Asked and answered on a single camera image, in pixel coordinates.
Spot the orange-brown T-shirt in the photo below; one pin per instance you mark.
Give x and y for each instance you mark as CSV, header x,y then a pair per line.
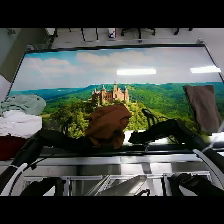
x,y
108,121

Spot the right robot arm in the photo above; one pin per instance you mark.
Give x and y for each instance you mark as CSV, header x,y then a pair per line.
x,y
173,128

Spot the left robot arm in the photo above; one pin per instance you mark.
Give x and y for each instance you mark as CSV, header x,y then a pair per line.
x,y
50,137

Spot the black office chair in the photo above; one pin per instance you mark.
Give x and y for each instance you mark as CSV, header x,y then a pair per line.
x,y
139,31
182,30

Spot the pale green garment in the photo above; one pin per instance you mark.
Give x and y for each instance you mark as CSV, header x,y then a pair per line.
x,y
23,103

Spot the taupe garment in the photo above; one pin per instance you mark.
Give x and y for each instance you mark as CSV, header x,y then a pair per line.
x,y
202,106

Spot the white garment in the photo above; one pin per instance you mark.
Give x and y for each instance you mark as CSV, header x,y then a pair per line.
x,y
18,123

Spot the red garment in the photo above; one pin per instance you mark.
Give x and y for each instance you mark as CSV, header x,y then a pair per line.
x,y
10,146

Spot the silver frame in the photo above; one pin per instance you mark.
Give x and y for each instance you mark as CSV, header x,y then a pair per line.
x,y
100,164

